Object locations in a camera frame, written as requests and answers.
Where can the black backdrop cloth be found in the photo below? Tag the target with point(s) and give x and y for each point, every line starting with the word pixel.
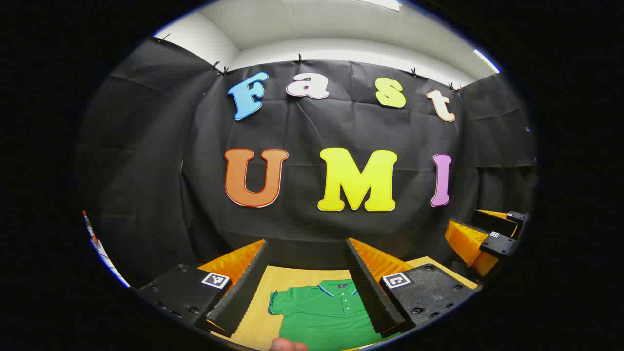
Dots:
pixel 312 229

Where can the red capped bottle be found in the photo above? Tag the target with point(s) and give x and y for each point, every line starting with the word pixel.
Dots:
pixel 90 229

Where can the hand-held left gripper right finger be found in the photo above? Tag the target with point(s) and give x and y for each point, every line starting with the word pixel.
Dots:
pixel 370 292

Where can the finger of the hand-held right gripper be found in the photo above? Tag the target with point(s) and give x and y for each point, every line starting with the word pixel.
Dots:
pixel 497 243
pixel 497 222

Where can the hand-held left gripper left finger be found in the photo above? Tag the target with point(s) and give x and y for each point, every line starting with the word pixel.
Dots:
pixel 239 292

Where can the green T-shirt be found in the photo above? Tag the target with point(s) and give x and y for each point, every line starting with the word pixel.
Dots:
pixel 317 317

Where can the ceiling light panel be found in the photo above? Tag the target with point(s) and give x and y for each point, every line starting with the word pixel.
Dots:
pixel 378 4

